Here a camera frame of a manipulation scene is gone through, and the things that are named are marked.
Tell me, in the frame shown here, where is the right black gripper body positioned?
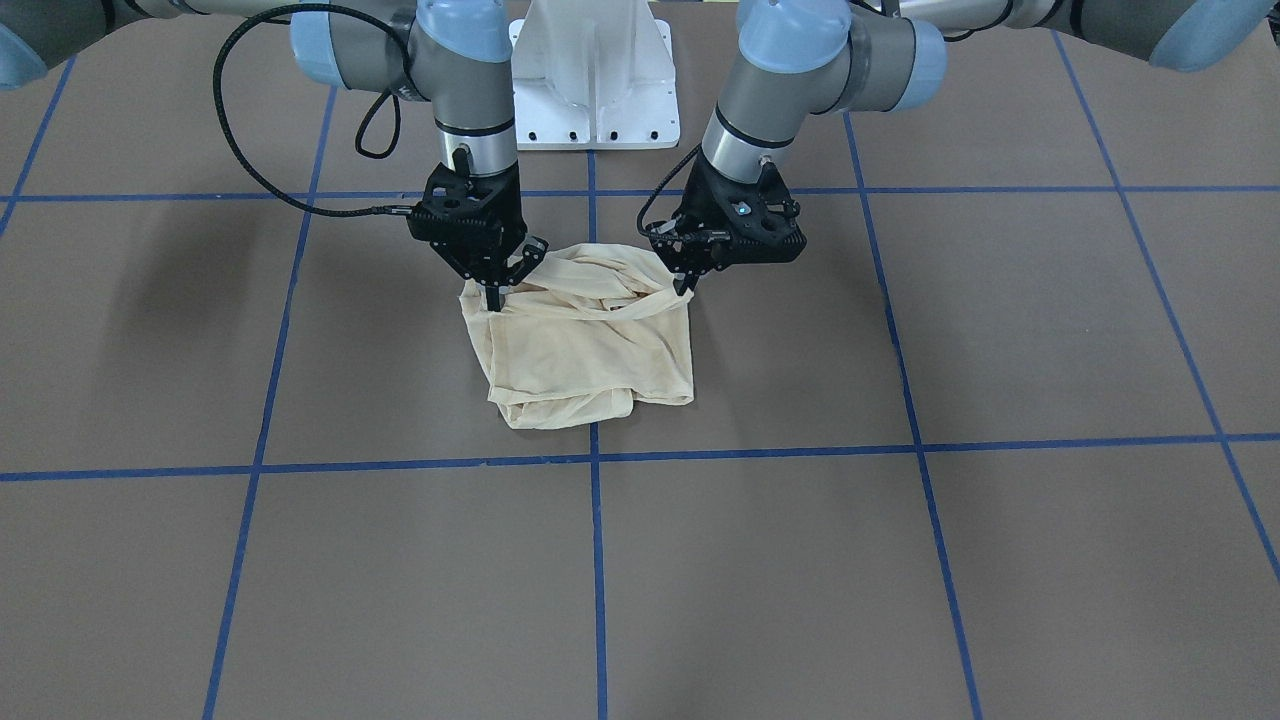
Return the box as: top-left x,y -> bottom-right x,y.
407,163 -> 527,261

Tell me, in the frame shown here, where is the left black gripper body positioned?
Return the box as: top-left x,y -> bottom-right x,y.
640,160 -> 806,272

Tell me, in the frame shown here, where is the cream long-sleeve printed shirt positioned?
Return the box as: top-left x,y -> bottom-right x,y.
460,243 -> 695,430

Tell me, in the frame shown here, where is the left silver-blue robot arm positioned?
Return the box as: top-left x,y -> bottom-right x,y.
636,1 -> 1274,295

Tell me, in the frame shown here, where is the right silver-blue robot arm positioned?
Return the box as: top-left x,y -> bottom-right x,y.
1,1 -> 547,311

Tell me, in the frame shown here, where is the brown paper table cover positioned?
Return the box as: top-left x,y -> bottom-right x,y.
1,18 -> 1279,719

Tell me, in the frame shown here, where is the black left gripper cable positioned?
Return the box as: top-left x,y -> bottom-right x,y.
636,145 -> 703,241

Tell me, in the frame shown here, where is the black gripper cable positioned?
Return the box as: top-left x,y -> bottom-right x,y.
212,3 -> 421,219
636,145 -> 703,241

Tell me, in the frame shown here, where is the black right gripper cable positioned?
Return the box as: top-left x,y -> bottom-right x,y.
212,3 -> 421,219

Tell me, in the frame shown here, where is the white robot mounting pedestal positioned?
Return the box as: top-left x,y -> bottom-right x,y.
508,1 -> 681,152

